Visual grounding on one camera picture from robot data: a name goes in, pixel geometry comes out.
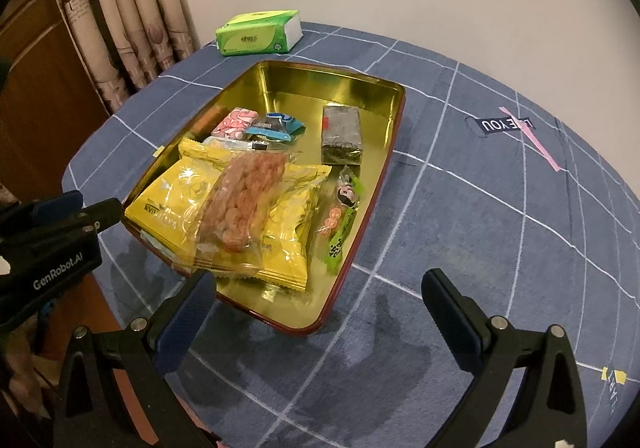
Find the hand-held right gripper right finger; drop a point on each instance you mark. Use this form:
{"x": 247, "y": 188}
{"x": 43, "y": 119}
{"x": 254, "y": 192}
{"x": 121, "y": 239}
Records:
{"x": 465, "y": 343}

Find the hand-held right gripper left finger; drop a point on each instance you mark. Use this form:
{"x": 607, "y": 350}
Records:
{"x": 185, "y": 323}

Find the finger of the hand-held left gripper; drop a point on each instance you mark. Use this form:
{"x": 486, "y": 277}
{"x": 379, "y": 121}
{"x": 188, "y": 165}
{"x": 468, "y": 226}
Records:
{"x": 102, "y": 214}
{"x": 57, "y": 205}

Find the yellow snack packet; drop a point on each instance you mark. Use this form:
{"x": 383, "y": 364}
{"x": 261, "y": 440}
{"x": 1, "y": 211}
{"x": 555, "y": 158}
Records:
{"x": 200, "y": 153}
{"x": 292, "y": 228}
{"x": 165, "y": 208}

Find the clear packet of reddish snacks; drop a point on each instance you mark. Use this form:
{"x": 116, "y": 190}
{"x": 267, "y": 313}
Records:
{"x": 240, "y": 208}

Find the small white snack packet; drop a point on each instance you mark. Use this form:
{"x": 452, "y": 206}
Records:
{"x": 225, "y": 144}

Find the pink patterned candy packet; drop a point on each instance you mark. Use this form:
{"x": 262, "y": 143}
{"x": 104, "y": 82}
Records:
{"x": 235, "y": 124}

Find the green cartoon snack packet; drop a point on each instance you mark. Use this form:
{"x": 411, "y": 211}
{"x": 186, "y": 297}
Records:
{"x": 342, "y": 218}

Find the blue snack packet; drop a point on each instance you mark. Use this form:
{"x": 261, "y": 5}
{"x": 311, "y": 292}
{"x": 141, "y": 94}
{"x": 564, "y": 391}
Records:
{"x": 277, "y": 125}

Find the gold tin box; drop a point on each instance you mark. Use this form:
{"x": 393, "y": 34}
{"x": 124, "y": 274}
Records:
{"x": 295, "y": 93}

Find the dark rectangular snack packet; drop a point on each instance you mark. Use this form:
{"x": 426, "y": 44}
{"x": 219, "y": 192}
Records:
{"x": 341, "y": 133}

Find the brown wooden door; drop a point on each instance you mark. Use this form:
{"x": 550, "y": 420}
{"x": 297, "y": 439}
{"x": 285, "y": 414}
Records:
{"x": 40, "y": 103}

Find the blue checked tablecloth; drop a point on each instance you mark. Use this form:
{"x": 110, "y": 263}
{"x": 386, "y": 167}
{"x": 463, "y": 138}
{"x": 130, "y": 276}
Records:
{"x": 475, "y": 228}

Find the beige patterned curtain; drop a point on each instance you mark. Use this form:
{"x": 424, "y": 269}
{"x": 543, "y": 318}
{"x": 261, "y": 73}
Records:
{"x": 125, "y": 13}

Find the green tissue pack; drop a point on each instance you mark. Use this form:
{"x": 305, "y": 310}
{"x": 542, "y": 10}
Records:
{"x": 255, "y": 35}

